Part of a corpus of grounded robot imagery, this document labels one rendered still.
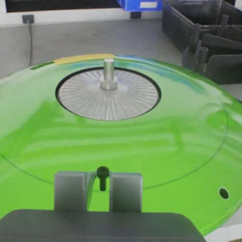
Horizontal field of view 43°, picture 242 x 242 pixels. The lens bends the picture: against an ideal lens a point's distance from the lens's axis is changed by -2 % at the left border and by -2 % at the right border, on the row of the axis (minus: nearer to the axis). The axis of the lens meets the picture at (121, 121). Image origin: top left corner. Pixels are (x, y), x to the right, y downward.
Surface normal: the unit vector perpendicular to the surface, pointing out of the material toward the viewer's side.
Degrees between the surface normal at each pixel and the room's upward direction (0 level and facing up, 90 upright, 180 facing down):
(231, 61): 93
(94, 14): 90
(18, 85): 14
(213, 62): 93
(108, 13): 90
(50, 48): 0
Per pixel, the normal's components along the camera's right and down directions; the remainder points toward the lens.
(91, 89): -0.19, -0.75
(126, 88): 0.28, -0.76
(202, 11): 0.23, 0.53
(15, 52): 0.04, -0.81
